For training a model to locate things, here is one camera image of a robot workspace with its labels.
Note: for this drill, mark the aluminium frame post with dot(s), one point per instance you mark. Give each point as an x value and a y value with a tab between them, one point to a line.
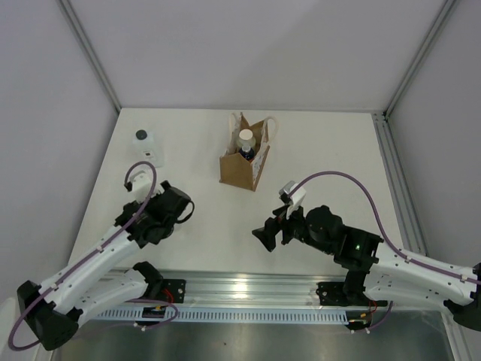
84	43
423	50

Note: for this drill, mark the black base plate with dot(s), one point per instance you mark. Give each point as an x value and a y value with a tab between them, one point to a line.
161	304
332	293

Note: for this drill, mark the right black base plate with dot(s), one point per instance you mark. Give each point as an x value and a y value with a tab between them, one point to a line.
332	293

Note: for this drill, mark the white slotted cable duct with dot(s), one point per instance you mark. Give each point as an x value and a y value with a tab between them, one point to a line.
225	315

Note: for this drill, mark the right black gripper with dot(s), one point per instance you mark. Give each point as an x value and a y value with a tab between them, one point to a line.
267	233

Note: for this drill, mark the left aluminium frame post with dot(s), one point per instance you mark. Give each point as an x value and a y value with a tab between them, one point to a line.
84	43

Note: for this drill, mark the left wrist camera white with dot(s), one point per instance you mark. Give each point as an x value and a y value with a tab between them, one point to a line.
138	184

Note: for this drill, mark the right side aluminium rail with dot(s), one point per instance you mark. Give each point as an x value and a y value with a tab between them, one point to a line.
408	222

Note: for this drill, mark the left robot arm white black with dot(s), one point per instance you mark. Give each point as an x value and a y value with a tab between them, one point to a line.
56	308

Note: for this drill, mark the orange bottle blue cap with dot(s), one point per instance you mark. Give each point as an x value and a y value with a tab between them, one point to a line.
247	152

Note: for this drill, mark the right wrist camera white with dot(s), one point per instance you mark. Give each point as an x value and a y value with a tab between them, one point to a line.
292	195

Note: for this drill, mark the green bottle white cap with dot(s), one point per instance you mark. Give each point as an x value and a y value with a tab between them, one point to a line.
246	138

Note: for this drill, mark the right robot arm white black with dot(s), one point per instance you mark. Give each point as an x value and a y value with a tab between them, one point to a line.
363	253

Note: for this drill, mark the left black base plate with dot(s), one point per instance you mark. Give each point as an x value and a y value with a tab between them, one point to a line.
161	304

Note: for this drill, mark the aluminium mounting rail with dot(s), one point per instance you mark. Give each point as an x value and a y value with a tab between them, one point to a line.
240	290

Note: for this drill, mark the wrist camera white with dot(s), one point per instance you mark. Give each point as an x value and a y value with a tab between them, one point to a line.
138	184
292	195

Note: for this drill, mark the right aluminium frame post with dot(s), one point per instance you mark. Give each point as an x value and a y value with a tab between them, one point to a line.
423	50

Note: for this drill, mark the clear bottle black cap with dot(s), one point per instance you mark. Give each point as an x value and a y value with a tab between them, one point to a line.
147	148

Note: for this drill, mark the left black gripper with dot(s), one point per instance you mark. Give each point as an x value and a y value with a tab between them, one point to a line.
131	204

